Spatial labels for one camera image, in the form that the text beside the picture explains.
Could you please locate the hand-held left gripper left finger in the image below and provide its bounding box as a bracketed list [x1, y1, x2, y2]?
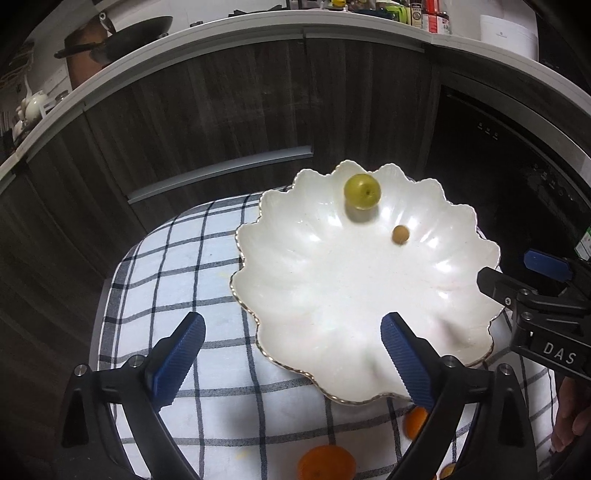
[55, 311, 206, 480]

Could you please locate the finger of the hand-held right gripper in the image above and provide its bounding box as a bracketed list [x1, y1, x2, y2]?
[477, 267, 591, 320]
[523, 249, 591, 289]

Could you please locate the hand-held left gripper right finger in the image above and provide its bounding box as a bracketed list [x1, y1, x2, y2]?
[379, 311, 542, 480]

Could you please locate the white scalloped plate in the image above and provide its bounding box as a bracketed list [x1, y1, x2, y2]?
[229, 160, 502, 408]

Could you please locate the person's right hand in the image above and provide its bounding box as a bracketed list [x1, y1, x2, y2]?
[551, 376, 591, 455]

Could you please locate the white checked cloth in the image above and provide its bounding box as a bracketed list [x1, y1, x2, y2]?
[97, 187, 561, 480]

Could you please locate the black dishwasher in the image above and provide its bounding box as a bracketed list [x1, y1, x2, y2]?
[425, 83, 591, 282]

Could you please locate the green round plum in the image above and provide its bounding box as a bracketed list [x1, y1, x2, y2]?
[344, 173, 382, 210]

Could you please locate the white rice cooker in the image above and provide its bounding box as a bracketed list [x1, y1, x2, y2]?
[480, 15, 539, 61]

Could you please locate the dark wood cabinet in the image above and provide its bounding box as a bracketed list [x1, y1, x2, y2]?
[0, 36, 439, 416]

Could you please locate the red label bottle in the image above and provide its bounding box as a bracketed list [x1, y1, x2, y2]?
[422, 0, 452, 34]

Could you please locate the white teapot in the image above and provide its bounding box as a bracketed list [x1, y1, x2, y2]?
[16, 90, 50, 119]

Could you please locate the wooden cutting board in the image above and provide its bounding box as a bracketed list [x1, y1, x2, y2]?
[68, 54, 102, 89]

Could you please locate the black wok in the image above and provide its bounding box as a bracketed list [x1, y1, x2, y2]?
[54, 16, 174, 64]

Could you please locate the grey drawer handle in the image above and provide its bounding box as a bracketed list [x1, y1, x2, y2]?
[127, 146, 314, 205]

